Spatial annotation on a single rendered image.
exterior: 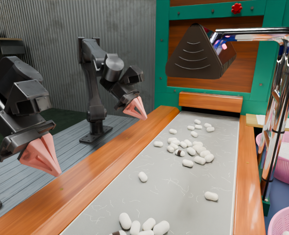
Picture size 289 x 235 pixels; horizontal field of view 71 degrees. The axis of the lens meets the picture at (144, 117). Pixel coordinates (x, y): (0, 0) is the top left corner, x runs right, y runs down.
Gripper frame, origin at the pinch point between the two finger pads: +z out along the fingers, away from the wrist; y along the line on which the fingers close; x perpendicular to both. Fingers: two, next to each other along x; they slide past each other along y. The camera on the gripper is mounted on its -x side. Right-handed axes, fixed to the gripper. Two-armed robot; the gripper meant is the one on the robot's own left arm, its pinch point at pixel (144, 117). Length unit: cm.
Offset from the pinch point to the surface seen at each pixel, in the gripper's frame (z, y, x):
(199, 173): 23.4, -7.3, -4.6
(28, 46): -259, 200, 190
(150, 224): 18.5, -31.1, -2.6
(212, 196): 26.2, -17.5, -8.8
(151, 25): -100, 213, 20
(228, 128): 27.4, 32.8, -8.0
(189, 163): 20.0, -5.9, -3.6
